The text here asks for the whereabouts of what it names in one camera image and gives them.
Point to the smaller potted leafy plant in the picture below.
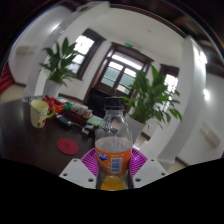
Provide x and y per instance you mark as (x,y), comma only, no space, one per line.
(60,66)

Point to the glowing wall lamp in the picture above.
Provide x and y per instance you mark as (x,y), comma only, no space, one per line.
(206,95)

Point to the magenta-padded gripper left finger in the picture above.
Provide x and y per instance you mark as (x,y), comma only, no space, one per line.
(88,163)

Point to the red carpeted staircase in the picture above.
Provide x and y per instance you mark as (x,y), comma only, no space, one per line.
(5,80)

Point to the dark-framed window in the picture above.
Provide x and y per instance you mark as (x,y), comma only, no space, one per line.
(171,81)
(81,50)

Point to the red box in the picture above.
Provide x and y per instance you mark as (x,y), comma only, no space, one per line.
(58,106)

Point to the green notebook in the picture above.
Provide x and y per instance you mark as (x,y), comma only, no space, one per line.
(95,120)

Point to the orange soda plastic bottle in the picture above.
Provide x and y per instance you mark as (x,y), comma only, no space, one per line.
(113,156)

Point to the black chair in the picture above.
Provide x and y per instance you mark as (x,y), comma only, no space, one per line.
(95,101)

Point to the dark wooden glazed door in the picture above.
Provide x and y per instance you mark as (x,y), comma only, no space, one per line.
(116,71)

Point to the green exit sign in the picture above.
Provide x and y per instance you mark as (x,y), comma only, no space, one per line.
(128,44)

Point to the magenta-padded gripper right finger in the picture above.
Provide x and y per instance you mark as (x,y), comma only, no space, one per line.
(138,163)

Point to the larger potted leafy plant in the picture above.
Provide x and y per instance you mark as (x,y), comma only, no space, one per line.
(150,96)

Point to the flat round red coaster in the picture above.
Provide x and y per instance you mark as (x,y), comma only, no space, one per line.
(67,146)

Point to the flat black device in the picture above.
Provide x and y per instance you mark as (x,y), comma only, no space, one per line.
(63,120)

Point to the white wall radiator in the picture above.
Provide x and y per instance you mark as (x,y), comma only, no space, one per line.
(211,134)
(26,50)

